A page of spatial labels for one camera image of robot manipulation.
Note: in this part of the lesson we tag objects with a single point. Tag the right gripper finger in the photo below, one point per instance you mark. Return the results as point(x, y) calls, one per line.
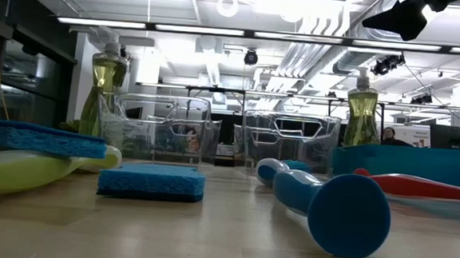
point(404, 19)

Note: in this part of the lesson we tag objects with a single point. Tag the clear yellow-green soap bottle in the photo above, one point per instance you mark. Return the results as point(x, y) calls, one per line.
point(362, 117)
point(105, 77)

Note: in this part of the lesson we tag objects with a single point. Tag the blue two-layer sponge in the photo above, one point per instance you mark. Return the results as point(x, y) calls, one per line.
point(33, 139)
point(151, 180)

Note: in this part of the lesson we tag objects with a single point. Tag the red dish brush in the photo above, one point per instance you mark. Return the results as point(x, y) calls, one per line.
point(430, 189)

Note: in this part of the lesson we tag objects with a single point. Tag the yellow-green dish brush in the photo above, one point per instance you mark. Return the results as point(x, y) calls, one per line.
point(19, 172)

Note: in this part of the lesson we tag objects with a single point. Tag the blue dish brush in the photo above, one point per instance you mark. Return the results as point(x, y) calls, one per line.
point(348, 216)

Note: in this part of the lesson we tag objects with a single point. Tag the white printed sign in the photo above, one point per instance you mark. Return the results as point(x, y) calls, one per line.
point(417, 136)

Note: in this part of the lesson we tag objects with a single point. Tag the person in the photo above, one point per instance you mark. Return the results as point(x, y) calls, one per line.
point(391, 137)

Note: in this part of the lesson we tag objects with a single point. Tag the black monitor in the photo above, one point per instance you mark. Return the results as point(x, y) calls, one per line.
point(451, 136)

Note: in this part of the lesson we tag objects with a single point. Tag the teal plastic tray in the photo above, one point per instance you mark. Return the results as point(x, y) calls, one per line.
point(412, 164)

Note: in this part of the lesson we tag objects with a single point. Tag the black round ceiling speaker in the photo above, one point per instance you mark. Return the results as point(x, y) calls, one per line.
point(251, 57)

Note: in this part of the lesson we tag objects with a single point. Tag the clear plastic bin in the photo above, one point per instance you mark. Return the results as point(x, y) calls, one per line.
point(292, 157)
point(153, 140)

